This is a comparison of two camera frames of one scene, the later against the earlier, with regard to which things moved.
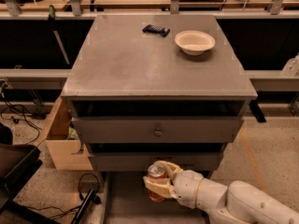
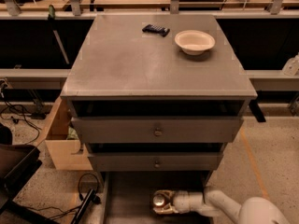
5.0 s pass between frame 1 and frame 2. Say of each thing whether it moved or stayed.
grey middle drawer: stayed
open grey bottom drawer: stayed
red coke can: moved
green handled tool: stayed
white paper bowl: stayed
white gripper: moved
